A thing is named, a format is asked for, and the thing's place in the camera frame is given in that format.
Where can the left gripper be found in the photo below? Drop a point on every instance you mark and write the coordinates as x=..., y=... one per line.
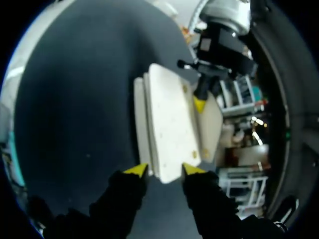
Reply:
x=221, y=49

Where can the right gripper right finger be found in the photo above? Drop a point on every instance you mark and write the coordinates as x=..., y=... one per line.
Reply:
x=209, y=199

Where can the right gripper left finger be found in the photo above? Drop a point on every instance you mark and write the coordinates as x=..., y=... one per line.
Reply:
x=119, y=196

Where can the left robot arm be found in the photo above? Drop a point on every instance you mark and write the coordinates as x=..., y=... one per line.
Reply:
x=225, y=12

